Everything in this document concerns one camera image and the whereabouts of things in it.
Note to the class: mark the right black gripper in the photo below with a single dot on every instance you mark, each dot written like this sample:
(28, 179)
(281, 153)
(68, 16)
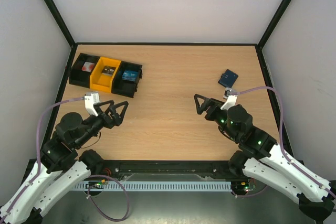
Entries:
(210, 109)

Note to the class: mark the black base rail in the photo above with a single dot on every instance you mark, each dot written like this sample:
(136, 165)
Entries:
(212, 169)

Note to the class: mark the black enclosure frame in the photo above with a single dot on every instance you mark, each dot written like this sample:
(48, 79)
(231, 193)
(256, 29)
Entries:
(161, 122)

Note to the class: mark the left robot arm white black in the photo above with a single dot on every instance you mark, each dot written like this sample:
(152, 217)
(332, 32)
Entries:
(58, 168)

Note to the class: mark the red white card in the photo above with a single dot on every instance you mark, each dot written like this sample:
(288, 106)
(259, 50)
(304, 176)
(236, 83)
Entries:
(88, 66)

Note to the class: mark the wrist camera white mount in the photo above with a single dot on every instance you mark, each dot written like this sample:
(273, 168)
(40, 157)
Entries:
(91, 99)
(230, 95)

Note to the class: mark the right black storage bin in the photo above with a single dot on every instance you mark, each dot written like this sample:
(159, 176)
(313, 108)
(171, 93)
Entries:
(126, 88)

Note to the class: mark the black card in yellow bin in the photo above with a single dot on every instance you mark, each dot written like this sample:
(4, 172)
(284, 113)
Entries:
(108, 70)

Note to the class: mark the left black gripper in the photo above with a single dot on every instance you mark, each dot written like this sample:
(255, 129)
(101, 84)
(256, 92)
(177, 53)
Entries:
(116, 120)

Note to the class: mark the blue leather card holder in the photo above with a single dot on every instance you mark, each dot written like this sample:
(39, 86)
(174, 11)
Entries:
(228, 78)

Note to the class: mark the blue card in bin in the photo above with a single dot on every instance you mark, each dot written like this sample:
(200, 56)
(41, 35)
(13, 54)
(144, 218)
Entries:
(129, 75)

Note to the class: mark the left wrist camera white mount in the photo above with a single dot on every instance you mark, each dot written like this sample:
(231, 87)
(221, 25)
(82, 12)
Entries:
(91, 99)

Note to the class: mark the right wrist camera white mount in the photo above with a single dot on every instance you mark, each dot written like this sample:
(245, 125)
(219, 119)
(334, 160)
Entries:
(230, 95)

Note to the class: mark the yellow storage bin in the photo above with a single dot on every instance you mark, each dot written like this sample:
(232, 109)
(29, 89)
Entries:
(100, 82)

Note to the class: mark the light blue slotted cable duct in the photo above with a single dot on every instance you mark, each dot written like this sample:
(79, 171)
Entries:
(157, 186)

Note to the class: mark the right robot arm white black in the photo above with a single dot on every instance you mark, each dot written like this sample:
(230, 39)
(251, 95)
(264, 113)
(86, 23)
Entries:
(262, 158)

